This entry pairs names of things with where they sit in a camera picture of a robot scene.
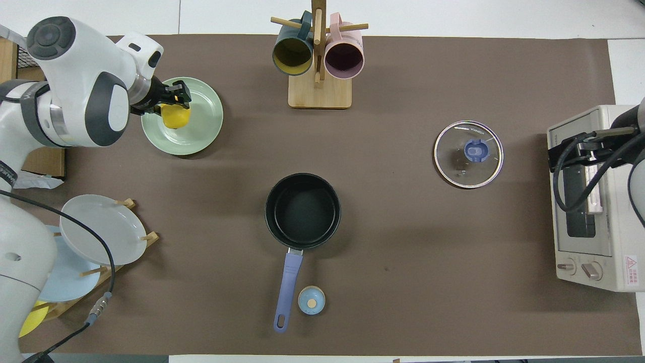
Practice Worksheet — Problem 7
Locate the dark teal mug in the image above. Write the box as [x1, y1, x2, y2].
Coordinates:
[272, 11, 314, 77]

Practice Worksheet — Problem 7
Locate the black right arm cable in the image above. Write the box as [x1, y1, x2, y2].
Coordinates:
[553, 132, 645, 227]

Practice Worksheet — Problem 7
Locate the black pot purple handle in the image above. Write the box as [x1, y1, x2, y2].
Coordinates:
[264, 173, 342, 333]

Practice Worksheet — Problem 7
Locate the grey plate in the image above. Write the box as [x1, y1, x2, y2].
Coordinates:
[59, 194, 148, 266]

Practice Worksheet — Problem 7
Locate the brown table mat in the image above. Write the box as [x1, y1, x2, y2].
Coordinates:
[10, 34, 643, 356]

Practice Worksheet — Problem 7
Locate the white plastic bag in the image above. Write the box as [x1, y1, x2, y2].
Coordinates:
[13, 170, 65, 190]

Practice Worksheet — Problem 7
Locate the wooden mug tree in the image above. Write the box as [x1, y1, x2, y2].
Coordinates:
[271, 0, 369, 109]

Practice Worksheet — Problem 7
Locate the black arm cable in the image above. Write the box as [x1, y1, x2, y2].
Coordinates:
[0, 189, 116, 363]
[553, 132, 645, 227]

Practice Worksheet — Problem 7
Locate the wooden shelf with wire mesh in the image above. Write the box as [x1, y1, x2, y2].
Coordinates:
[0, 38, 68, 179]

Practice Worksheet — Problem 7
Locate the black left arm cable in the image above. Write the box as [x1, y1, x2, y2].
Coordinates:
[0, 189, 116, 363]

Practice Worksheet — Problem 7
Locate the yellow plate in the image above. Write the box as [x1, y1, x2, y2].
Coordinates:
[19, 301, 50, 338]

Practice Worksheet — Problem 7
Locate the beige toaster oven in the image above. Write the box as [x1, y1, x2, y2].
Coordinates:
[547, 104, 645, 293]

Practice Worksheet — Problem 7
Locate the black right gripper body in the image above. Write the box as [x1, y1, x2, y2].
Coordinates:
[567, 126, 636, 168]

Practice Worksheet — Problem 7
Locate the wooden plate rack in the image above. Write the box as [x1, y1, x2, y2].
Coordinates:
[33, 198, 160, 321]

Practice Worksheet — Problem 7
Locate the light blue plate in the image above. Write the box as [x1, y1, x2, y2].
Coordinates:
[38, 224, 101, 303]

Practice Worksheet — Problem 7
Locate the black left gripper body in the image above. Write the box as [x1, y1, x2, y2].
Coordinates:
[131, 76, 178, 116]

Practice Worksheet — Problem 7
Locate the pale green plate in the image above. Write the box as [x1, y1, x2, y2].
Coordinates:
[141, 77, 224, 156]

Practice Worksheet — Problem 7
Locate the glass lid purple knob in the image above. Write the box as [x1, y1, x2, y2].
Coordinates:
[433, 120, 504, 189]

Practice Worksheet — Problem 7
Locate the pink mug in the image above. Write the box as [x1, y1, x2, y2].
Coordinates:
[324, 13, 365, 80]

